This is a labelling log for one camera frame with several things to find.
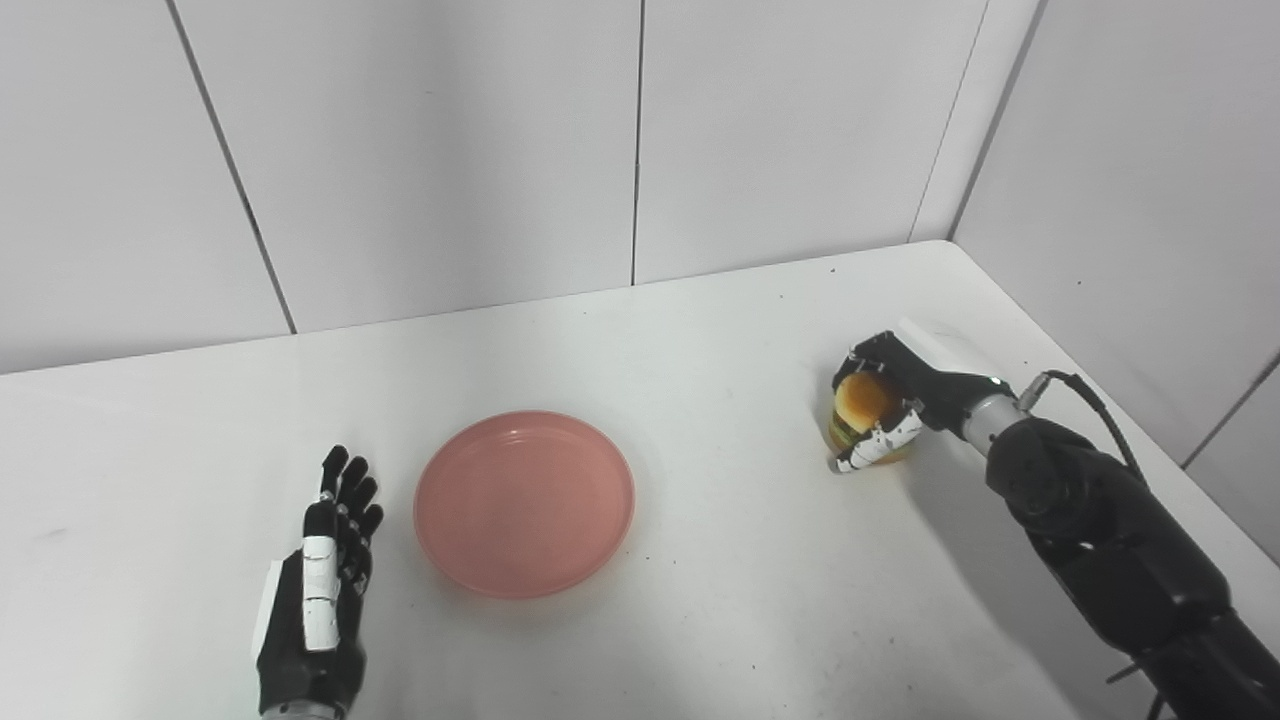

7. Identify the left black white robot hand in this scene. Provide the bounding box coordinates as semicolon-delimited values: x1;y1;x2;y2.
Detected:
250;445;385;719

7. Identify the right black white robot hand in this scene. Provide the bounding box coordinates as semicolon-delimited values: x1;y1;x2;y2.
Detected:
826;316;1004;475

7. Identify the toy hamburger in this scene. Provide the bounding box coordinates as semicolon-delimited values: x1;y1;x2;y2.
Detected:
828;372;913;467

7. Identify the pink round plate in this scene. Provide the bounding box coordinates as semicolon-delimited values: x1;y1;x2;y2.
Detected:
414;410;637;600

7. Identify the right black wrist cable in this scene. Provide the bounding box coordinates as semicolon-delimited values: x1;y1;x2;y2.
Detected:
1018;370;1147;481

